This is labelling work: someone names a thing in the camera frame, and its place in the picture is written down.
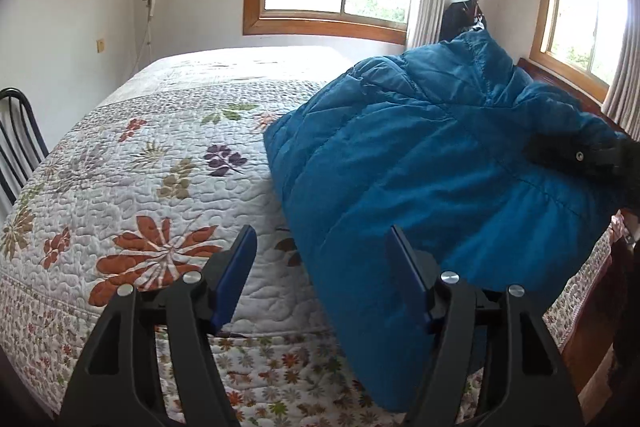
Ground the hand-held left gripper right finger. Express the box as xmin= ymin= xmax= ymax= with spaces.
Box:
xmin=387 ymin=224 xmax=584 ymax=427

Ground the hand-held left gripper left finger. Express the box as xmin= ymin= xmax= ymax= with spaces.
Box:
xmin=59 ymin=224 xmax=259 ymax=427

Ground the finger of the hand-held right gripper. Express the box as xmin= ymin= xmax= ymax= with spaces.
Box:
xmin=524 ymin=133 xmax=640 ymax=182

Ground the blue quilted jacket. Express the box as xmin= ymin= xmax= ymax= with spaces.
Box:
xmin=262 ymin=28 xmax=633 ymax=413

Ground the small wooden-framed window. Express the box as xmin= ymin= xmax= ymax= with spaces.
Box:
xmin=529 ymin=0 xmax=633 ymax=104

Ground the floral quilted bedspread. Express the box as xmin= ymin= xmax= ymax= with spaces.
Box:
xmin=0 ymin=46 xmax=632 ymax=427

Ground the black hanging garment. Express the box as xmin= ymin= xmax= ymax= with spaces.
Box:
xmin=439 ymin=2 xmax=487 ymax=42

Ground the black metal chair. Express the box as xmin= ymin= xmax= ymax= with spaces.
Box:
xmin=0 ymin=88 xmax=50 ymax=208

